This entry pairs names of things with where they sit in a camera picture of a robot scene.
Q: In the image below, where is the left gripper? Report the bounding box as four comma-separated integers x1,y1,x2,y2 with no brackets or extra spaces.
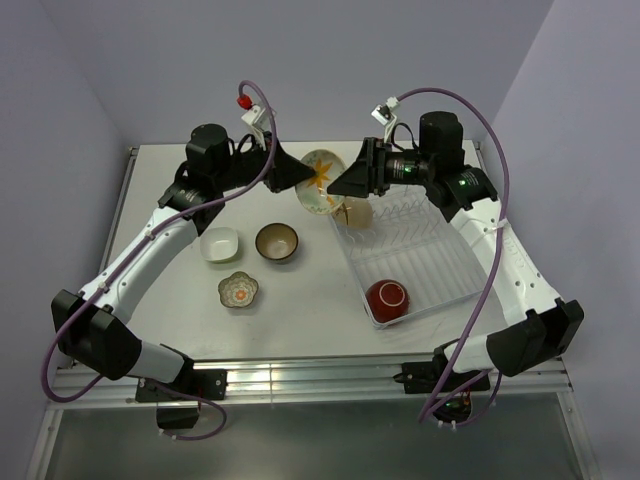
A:
213,132,315,194

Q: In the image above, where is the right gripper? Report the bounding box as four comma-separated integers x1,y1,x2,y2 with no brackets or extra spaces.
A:
326,137,435,198

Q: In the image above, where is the floral leaf pattern bowl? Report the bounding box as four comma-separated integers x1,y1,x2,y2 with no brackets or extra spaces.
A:
295,149,346,215

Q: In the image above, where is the red bowl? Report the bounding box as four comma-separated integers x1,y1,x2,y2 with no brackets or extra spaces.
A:
365,279,410,324

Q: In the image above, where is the beige bowl with flower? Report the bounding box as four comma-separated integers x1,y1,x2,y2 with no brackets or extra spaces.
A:
332,197,373,229

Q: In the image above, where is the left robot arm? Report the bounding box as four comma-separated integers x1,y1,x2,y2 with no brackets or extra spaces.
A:
52,124,315,399

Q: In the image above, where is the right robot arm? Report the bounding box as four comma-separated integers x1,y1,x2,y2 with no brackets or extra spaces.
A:
328,111,584,390

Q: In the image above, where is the flower shaped patterned dish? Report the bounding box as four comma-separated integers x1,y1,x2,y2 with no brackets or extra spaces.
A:
218,271,259,309

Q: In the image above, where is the brown rimmed beige bowl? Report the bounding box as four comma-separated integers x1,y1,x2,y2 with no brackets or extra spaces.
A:
254,223,299,263

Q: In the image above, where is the white square bowl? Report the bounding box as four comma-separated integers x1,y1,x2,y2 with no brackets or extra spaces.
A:
199,227,239,263

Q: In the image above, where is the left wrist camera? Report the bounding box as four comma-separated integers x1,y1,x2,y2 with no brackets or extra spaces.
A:
237,94,271,149

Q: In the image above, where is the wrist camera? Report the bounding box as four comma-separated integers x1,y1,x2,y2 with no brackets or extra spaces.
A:
371,96,400,143
237,94,271,149

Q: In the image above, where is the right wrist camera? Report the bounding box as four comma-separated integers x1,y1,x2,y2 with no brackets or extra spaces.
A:
371,96,400,143

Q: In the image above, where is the white wire dish rack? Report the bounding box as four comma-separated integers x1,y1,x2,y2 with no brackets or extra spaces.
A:
331,185,487,330

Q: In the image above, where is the aluminium frame rail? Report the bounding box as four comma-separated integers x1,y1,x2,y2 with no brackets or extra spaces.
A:
46,355,573,410

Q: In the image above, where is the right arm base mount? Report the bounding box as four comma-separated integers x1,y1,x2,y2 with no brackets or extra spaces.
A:
393,361,490,424

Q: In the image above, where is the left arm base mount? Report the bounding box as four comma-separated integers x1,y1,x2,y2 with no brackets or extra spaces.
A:
135,369,228,441

